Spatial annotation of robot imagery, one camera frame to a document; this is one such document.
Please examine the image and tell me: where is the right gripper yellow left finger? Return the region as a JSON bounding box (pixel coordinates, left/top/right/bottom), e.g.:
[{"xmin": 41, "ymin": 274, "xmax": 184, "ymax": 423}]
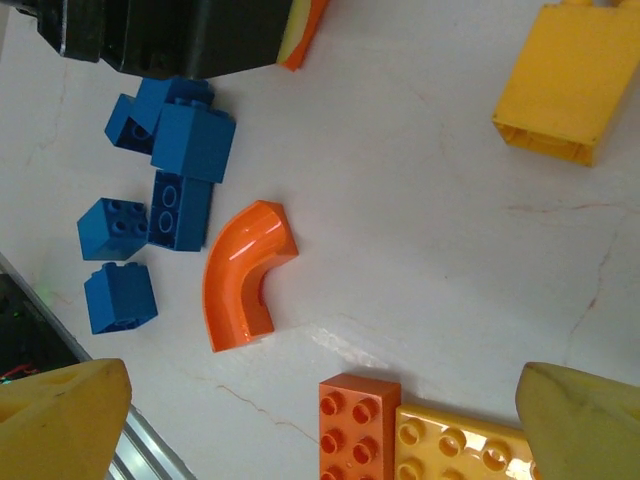
[{"xmin": 0, "ymin": 357, "xmax": 134, "ymax": 480}]

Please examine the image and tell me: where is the yellow lego plate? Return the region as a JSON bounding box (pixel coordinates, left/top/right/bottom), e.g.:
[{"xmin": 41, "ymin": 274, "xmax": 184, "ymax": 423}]
[{"xmin": 393, "ymin": 403, "xmax": 544, "ymax": 480}]

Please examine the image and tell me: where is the blue lego cube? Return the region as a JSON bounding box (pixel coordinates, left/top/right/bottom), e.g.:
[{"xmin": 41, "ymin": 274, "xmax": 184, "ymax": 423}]
[
  {"xmin": 83, "ymin": 261, "xmax": 160, "ymax": 336},
  {"xmin": 76, "ymin": 197, "xmax": 151, "ymax": 262}
]

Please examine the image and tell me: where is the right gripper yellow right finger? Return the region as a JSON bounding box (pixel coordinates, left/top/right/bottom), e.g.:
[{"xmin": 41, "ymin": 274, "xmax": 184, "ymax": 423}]
[{"xmin": 514, "ymin": 362, "xmax": 640, "ymax": 480}]

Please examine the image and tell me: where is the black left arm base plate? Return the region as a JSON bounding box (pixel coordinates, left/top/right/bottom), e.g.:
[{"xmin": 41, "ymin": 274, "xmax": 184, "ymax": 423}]
[{"xmin": 0, "ymin": 272, "xmax": 94, "ymax": 389}]

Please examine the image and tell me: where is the orange curved lego piece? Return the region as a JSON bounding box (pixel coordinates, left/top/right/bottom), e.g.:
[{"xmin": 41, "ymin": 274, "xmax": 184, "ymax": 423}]
[{"xmin": 202, "ymin": 199, "xmax": 300, "ymax": 355}]

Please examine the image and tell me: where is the orange studded lego brick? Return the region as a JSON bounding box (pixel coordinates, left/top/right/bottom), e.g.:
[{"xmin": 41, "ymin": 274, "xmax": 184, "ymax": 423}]
[{"xmin": 318, "ymin": 372, "xmax": 403, "ymax": 480}]

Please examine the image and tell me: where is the tall yellow lego brick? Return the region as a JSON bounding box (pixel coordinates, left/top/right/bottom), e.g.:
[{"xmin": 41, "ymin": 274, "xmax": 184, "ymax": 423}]
[{"xmin": 491, "ymin": 0, "xmax": 640, "ymax": 168}]

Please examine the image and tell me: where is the long blue lego brick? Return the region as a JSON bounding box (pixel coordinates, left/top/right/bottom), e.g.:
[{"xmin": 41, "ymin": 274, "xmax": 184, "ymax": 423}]
[{"xmin": 148, "ymin": 169, "xmax": 214, "ymax": 253}]

